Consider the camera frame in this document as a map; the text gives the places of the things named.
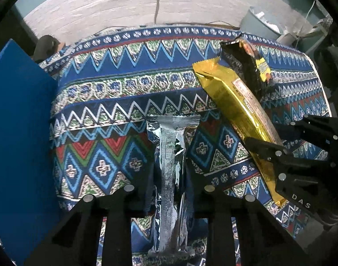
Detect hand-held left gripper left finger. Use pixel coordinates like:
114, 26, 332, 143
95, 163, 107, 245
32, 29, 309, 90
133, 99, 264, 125
24, 171, 156, 266

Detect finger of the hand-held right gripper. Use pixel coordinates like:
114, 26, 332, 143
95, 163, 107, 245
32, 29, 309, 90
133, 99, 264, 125
290, 114, 338, 159
245, 137, 328, 184

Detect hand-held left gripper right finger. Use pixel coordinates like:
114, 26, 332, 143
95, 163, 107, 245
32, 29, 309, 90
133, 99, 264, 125
185, 166, 308, 266

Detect silver foil snack packet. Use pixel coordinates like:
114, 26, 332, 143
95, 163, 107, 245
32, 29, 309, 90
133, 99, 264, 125
145, 114, 200, 259

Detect gold snack packet red label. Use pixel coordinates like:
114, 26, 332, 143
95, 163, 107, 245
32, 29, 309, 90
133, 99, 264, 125
192, 57, 287, 208

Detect black snack packet cartoon faces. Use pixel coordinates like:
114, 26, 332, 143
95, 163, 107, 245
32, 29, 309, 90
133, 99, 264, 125
220, 37, 275, 101

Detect white plastic fixture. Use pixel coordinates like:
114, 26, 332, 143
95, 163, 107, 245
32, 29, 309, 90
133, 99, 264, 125
277, 30, 300, 45

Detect blue patterned tablecloth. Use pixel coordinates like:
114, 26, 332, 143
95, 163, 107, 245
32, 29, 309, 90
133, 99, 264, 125
38, 24, 334, 266

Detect grey-green trash bin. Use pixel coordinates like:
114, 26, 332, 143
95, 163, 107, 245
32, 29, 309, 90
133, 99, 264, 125
239, 6, 286, 41

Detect blue box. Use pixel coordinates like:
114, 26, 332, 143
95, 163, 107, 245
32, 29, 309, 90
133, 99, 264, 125
0, 38, 61, 266

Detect black rounded object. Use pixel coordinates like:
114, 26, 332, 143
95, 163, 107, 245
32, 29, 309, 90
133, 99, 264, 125
32, 34, 61, 63

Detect white cable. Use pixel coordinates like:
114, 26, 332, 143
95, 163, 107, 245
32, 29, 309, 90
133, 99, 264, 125
304, 0, 317, 34

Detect grey plug with cable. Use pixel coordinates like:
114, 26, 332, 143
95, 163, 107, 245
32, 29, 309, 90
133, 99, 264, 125
152, 0, 163, 24

